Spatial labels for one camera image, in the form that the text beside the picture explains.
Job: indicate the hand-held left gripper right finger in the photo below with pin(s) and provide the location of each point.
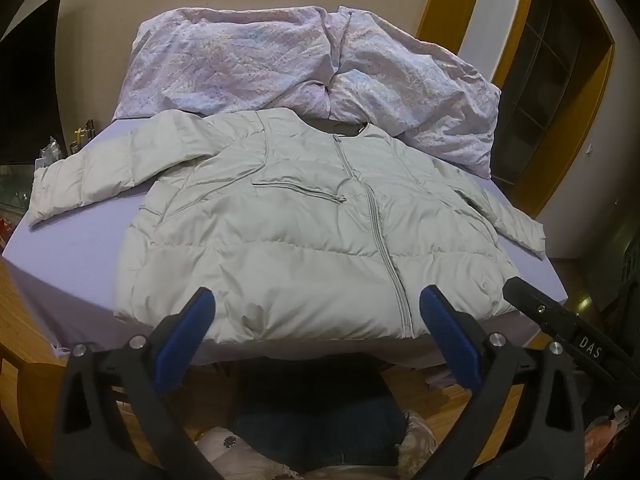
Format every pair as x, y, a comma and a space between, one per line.
450, 340

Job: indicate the dark flat screen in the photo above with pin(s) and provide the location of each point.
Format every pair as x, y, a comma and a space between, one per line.
25, 85

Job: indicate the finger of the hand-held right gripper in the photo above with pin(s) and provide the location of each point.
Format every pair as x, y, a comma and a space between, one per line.
545, 312

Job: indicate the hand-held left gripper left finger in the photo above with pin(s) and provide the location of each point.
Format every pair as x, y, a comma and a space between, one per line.
185, 340

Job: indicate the bed with lavender sheet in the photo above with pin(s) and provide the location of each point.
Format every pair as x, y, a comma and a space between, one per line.
90, 240

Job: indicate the light grey puffer jacket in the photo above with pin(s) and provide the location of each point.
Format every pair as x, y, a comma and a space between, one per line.
275, 240

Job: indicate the bedside table clutter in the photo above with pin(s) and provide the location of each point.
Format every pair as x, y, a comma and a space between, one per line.
75, 140

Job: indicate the curved wooden trim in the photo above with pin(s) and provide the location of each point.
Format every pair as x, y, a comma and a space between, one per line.
450, 0

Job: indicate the floral lilac quilt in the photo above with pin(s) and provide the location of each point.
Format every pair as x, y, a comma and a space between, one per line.
225, 60

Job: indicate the person's blue jeans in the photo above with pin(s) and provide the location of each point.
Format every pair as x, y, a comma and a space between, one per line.
320, 410

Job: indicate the wooden door with glass panes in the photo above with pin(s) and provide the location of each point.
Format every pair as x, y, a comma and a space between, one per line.
550, 85

